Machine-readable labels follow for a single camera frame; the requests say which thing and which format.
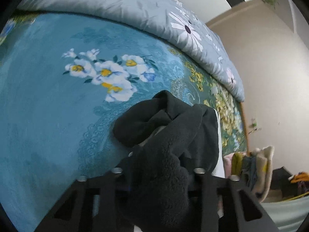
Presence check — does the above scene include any green plant decoration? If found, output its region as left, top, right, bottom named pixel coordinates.
left=248, top=118, right=262, bottom=134

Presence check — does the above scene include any black and white fleece jacket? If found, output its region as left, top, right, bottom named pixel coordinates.
left=113, top=91, right=224, bottom=231

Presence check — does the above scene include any light blue floral quilt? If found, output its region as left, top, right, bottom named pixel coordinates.
left=18, top=0, right=244, bottom=102

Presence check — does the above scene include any teal floral bed blanket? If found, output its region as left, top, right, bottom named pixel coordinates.
left=1, top=13, right=247, bottom=231

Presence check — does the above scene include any pile of clothes on chair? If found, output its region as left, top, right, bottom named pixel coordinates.
left=223, top=146, right=308, bottom=203

